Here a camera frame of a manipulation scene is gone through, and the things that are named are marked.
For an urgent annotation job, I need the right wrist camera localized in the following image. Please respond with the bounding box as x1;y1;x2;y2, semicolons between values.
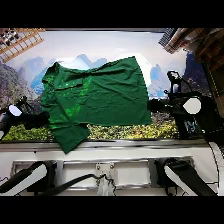
166;70;183;98

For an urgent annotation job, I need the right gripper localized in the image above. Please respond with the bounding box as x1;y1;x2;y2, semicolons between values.
146;98;175;116

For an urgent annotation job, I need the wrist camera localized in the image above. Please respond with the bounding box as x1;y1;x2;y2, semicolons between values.
166;70;183;98
17;95;34;112

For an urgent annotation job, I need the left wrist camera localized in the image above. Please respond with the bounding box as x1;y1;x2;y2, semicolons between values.
17;95;34;112

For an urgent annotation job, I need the green shirt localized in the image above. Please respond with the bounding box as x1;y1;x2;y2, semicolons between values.
39;55;153;155

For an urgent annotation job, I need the black cable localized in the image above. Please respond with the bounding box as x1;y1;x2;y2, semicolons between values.
39;172;117;197

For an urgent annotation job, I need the silver frame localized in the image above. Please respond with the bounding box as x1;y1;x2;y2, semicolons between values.
0;138;224;197

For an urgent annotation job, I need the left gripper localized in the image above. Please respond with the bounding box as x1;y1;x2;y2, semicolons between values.
23;111;51;131

